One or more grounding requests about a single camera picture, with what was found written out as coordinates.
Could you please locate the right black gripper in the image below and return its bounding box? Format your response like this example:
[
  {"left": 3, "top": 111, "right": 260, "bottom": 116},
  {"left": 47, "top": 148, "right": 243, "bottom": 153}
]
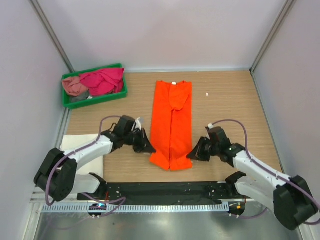
[{"left": 187, "top": 136, "right": 220, "bottom": 162}]

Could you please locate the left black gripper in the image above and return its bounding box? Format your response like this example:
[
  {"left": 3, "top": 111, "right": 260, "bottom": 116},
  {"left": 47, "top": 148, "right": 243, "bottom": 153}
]
[{"left": 123, "top": 127, "right": 156, "bottom": 153}]

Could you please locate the orange t shirt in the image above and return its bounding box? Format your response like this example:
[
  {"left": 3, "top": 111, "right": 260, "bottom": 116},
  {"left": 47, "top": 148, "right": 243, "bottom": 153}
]
[{"left": 149, "top": 81, "right": 193, "bottom": 171}]

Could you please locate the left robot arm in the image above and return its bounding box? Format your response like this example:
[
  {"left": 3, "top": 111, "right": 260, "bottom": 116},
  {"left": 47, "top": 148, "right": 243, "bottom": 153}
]
[{"left": 33, "top": 115, "right": 156, "bottom": 206}]

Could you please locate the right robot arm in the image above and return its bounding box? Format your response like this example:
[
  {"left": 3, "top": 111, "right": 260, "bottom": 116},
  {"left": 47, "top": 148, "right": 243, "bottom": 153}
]
[{"left": 187, "top": 126, "right": 319, "bottom": 231}]

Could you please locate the magenta t shirt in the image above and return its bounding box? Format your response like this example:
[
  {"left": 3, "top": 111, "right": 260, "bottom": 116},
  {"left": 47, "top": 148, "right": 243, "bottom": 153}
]
[{"left": 79, "top": 67, "right": 125, "bottom": 97}]

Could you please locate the folded white t shirt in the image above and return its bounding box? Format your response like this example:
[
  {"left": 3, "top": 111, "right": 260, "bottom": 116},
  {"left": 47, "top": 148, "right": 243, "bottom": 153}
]
[{"left": 59, "top": 134, "right": 104, "bottom": 178}]

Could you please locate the grey t shirt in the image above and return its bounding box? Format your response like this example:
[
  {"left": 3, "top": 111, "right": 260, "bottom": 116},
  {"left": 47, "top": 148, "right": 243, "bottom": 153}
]
[{"left": 69, "top": 90, "right": 93, "bottom": 103}]

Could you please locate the green plastic bin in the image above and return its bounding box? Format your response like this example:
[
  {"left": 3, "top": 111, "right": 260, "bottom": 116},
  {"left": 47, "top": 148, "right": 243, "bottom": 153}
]
[{"left": 61, "top": 63, "right": 128, "bottom": 110}]

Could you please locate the dusty pink t shirt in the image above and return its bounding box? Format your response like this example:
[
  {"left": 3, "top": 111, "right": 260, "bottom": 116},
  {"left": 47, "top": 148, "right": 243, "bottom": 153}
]
[{"left": 61, "top": 76, "right": 88, "bottom": 97}]

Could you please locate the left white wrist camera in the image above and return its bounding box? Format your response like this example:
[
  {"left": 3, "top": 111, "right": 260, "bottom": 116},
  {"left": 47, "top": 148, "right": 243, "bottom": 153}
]
[{"left": 135, "top": 117, "right": 144, "bottom": 130}]

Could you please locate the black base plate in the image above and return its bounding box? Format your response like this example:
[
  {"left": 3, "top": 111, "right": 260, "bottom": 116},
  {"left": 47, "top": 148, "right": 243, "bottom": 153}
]
[{"left": 76, "top": 181, "right": 256, "bottom": 206}]

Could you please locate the white slotted cable duct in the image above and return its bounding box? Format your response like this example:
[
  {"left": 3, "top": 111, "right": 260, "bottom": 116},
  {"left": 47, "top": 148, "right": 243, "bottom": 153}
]
[{"left": 41, "top": 202, "right": 230, "bottom": 213}]

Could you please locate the aluminium front rail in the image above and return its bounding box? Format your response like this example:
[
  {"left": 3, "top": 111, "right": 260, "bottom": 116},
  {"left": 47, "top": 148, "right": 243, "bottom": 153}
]
[{"left": 30, "top": 180, "right": 305, "bottom": 204}]

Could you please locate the right aluminium corner post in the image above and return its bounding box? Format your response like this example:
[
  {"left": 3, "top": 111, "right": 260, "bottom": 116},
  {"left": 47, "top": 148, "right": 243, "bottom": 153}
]
[{"left": 249, "top": 0, "right": 297, "bottom": 75}]

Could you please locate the aluminium corner post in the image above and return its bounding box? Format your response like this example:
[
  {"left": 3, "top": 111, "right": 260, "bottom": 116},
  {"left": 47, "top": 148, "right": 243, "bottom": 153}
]
[
  {"left": 249, "top": 0, "right": 297, "bottom": 75},
  {"left": 29, "top": 0, "right": 75, "bottom": 73}
]

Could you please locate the left aluminium corner post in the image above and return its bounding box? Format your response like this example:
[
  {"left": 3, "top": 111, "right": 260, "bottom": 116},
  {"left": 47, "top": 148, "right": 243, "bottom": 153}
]
[{"left": 29, "top": 0, "right": 75, "bottom": 73}]

